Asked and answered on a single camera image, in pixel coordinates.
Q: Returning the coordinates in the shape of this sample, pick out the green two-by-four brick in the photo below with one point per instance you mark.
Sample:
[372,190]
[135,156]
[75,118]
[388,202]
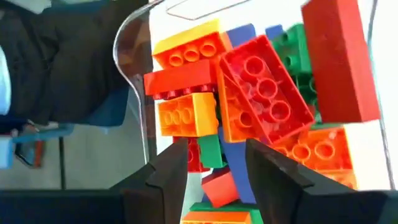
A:
[248,208]
[306,90]
[211,151]

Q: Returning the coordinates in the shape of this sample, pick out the clear plastic bin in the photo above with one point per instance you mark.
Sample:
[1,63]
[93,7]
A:
[141,102]

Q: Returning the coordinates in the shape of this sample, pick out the red two-by-four brick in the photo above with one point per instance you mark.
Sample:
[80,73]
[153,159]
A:
[267,90]

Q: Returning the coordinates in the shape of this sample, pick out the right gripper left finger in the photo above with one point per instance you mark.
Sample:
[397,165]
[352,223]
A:
[93,207]

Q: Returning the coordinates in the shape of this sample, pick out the blue two-by-four brick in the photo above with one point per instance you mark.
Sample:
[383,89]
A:
[237,168]

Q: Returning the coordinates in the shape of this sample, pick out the blue chair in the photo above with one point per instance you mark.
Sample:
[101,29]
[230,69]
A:
[109,109]

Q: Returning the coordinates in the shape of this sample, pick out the dark brown garment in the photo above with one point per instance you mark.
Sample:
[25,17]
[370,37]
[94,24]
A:
[68,62]

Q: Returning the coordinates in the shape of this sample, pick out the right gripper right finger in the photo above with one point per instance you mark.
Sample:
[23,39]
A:
[311,205]

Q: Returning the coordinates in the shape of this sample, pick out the long red block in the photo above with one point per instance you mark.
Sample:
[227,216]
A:
[339,62]

